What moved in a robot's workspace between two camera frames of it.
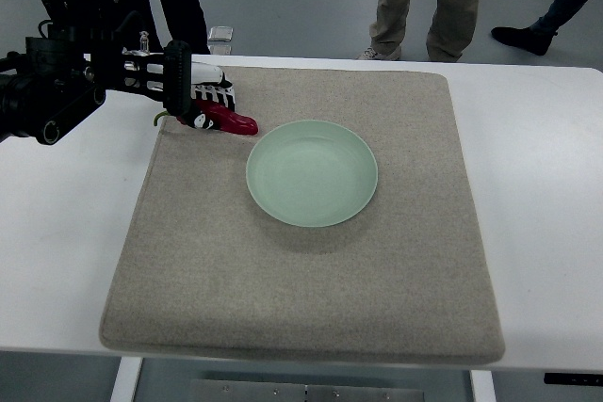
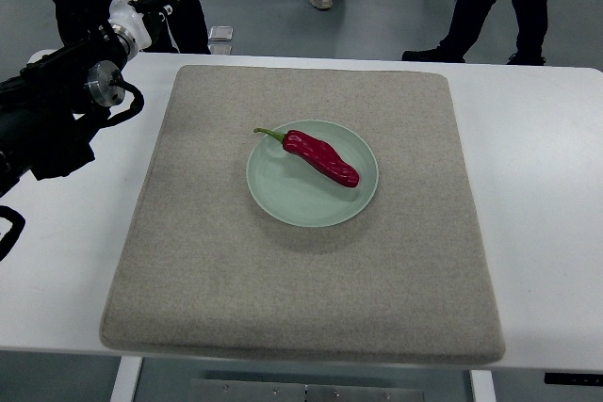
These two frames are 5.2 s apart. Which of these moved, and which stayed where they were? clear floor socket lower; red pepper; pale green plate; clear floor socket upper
Moved: red pepper
Stayed: clear floor socket lower; clear floor socket upper; pale green plate
